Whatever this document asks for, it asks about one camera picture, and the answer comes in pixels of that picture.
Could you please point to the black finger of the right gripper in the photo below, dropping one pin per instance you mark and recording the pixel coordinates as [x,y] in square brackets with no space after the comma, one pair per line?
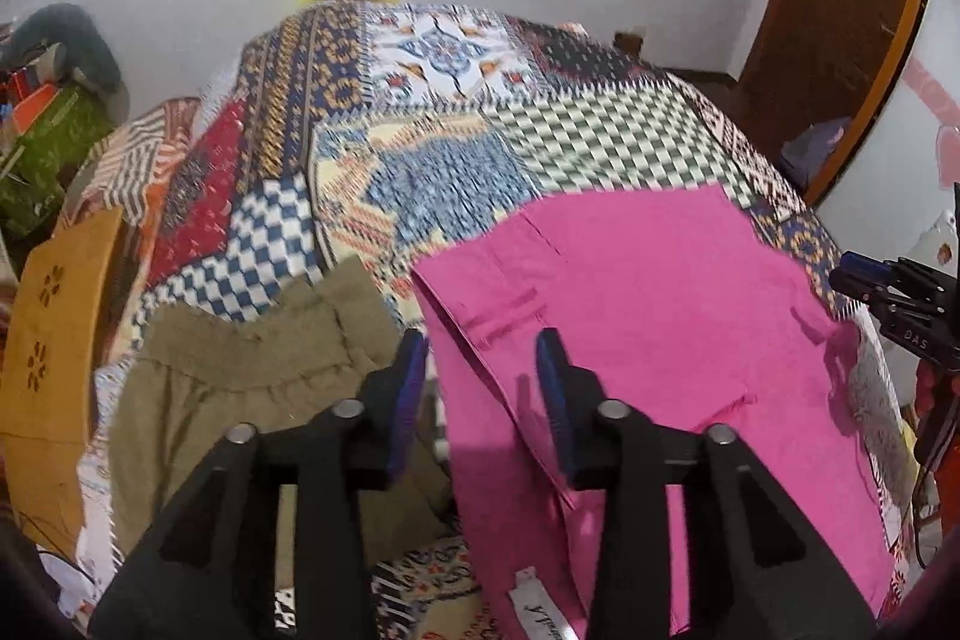
[869,294]

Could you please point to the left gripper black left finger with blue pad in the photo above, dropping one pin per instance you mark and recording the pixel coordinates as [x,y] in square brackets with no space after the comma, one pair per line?
[205,568]

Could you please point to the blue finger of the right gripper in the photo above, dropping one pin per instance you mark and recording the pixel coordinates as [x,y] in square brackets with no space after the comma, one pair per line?
[860,267]

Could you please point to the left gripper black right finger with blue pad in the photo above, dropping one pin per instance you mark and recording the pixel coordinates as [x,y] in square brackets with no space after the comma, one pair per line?
[756,567]

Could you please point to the pink pants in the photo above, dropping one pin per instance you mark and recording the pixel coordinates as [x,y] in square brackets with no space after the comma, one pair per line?
[672,300]

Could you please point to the white sliding wardrobe door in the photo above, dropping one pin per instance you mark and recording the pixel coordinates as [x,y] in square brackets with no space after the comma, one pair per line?
[896,198]

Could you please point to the orange garment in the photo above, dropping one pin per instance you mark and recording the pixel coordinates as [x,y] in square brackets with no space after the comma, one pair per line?
[936,391]

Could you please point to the olive green pants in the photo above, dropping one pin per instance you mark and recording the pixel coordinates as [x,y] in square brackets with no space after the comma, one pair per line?
[196,375]

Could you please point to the green storage bag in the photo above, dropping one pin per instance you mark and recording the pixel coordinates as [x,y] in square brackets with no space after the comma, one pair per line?
[43,162]

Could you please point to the patchwork patterned bedspread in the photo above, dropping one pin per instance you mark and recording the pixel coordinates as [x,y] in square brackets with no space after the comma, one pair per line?
[389,131]

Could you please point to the wooden wardrobe frame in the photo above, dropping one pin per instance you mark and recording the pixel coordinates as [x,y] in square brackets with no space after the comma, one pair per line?
[819,60]

